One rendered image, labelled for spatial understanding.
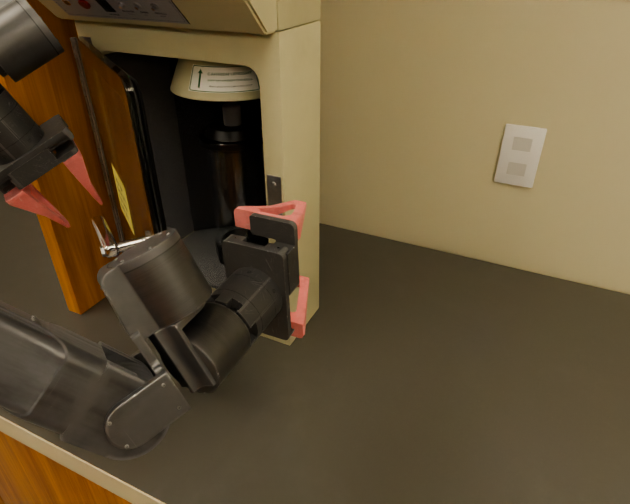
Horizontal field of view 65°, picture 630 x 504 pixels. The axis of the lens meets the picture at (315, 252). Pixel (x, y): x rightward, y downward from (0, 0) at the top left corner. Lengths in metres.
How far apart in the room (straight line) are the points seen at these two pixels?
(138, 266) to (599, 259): 0.90
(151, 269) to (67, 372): 0.09
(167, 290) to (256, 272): 0.10
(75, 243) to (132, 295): 0.54
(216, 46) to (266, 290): 0.33
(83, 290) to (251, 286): 0.55
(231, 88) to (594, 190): 0.67
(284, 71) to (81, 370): 0.40
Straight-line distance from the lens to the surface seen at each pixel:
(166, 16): 0.64
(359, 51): 1.03
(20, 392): 0.38
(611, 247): 1.08
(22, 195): 0.60
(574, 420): 0.80
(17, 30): 0.57
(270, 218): 0.44
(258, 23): 0.57
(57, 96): 0.85
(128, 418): 0.38
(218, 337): 0.40
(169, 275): 0.37
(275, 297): 0.45
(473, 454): 0.71
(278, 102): 0.62
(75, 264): 0.92
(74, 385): 0.38
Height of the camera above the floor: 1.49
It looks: 32 degrees down
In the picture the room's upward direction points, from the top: straight up
